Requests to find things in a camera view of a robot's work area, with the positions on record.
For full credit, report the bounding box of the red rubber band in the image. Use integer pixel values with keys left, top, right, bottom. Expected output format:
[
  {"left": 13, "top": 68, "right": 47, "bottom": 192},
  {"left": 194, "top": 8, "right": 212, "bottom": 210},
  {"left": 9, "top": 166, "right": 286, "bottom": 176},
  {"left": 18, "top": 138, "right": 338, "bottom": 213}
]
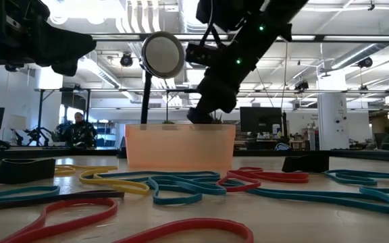
[
  {"left": 0, "top": 198, "right": 255, "bottom": 243},
  {"left": 226, "top": 166, "right": 310, "bottom": 184},
  {"left": 217, "top": 175, "right": 263, "bottom": 193}
]

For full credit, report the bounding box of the blue storage shelf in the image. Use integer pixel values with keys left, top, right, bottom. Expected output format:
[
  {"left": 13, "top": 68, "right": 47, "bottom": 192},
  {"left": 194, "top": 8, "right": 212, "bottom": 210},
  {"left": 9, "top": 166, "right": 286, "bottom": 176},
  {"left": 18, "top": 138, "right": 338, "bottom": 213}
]
[{"left": 95, "top": 120, "right": 118, "bottom": 148}]

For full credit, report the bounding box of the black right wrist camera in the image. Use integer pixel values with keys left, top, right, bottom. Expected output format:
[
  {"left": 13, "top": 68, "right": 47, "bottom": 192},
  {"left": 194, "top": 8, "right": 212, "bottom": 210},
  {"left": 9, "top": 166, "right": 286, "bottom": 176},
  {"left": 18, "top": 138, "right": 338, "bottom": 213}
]
[{"left": 184, "top": 42, "right": 215, "bottom": 68}]

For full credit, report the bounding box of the teal rubber band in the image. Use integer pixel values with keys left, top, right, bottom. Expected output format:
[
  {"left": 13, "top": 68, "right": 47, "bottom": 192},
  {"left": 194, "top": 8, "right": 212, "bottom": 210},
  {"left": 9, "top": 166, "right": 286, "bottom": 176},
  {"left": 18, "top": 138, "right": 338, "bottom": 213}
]
[
  {"left": 323, "top": 169, "right": 389, "bottom": 187},
  {"left": 194, "top": 178, "right": 389, "bottom": 221},
  {"left": 0, "top": 185, "right": 61, "bottom": 205},
  {"left": 95, "top": 170, "right": 222, "bottom": 185},
  {"left": 143, "top": 175, "right": 228, "bottom": 206}
]

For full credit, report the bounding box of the white round pillar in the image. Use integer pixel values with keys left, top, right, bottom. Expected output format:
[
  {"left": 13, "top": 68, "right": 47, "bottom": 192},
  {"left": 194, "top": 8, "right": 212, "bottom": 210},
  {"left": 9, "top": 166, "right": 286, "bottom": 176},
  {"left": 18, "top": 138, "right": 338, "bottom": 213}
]
[{"left": 317, "top": 92, "right": 350, "bottom": 151}]

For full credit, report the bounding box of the orange translucent plastic bin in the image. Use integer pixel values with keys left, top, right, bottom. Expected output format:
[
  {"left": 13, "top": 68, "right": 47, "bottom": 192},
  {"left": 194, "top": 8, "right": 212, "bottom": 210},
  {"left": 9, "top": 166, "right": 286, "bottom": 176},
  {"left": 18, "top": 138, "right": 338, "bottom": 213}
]
[{"left": 124, "top": 123, "right": 237, "bottom": 171}]

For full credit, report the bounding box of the black overhead light beam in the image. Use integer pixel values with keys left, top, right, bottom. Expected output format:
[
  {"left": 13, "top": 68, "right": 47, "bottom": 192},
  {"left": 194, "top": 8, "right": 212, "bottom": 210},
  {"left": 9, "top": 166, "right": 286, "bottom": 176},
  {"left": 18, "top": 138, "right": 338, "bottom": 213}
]
[{"left": 91, "top": 32, "right": 389, "bottom": 44}]

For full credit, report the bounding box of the black desk lamp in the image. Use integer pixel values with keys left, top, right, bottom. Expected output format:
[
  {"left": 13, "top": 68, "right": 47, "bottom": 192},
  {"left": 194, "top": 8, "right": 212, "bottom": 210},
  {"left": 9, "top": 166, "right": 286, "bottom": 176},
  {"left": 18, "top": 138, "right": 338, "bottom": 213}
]
[{"left": 139, "top": 30, "right": 186, "bottom": 125}]

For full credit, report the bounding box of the dark purple rubber band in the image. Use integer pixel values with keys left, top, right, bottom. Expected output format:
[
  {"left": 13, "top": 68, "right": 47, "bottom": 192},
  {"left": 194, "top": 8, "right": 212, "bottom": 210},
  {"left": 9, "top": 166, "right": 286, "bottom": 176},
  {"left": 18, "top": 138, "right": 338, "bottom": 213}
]
[{"left": 0, "top": 190, "right": 126, "bottom": 214}]

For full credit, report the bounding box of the black computer monitor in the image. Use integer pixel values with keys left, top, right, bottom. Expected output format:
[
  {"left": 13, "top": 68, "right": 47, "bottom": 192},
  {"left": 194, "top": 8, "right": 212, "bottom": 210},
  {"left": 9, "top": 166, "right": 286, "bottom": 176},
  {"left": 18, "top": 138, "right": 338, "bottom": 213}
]
[{"left": 239, "top": 106, "right": 283, "bottom": 134}]

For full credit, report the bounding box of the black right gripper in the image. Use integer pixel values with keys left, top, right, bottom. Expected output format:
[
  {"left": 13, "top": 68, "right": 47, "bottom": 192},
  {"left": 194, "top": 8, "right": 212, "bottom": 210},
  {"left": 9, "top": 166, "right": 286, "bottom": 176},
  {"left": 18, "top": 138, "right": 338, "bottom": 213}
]
[{"left": 186, "top": 36, "right": 267, "bottom": 125}]

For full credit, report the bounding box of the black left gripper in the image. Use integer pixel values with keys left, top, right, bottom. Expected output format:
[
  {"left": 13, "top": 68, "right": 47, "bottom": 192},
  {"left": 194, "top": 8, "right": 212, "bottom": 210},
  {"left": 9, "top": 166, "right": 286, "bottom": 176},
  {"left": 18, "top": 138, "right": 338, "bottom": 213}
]
[{"left": 0, "top": 0, "right": 97, "bottom": 77}]

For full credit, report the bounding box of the yellow rubber band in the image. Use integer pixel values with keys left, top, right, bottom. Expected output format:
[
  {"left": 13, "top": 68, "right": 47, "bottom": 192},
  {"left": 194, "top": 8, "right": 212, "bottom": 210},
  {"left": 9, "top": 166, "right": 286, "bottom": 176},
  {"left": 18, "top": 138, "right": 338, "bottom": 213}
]
[
  {"left": 78, "top": 169, "right": 151, "bottom": 196},
  {"left": 54, "top": 164, "right": 118, "bottom": 176}
]

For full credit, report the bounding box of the silver ventilation duct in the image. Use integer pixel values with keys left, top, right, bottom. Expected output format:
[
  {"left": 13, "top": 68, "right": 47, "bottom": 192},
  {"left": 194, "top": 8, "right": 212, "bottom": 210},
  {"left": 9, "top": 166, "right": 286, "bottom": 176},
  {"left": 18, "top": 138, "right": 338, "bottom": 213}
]
[{"left": 177, "top": 0, "right": 199, "bottom": 33}]

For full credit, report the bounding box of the person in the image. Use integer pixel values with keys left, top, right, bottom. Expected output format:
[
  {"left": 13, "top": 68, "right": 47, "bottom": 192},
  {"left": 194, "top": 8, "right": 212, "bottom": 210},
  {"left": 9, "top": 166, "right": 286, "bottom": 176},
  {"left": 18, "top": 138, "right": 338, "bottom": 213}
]
[{"left": 66, "top": 111, "right": 98, "bottom": 149}]

